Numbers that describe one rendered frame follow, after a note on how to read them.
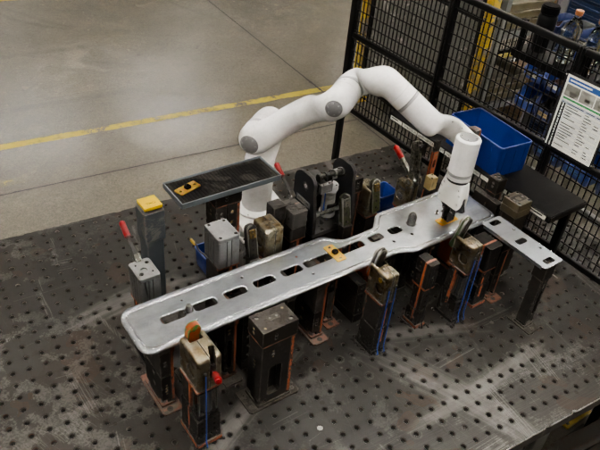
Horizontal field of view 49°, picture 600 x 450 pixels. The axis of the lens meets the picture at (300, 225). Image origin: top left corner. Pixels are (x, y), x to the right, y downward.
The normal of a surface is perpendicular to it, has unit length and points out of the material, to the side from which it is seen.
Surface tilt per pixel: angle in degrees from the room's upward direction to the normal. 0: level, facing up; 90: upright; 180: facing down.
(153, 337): 0
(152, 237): 90
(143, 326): 0
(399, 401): 0
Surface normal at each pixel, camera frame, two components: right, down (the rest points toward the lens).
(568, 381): 0.08, -0.80
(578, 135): -0.82, 0.29
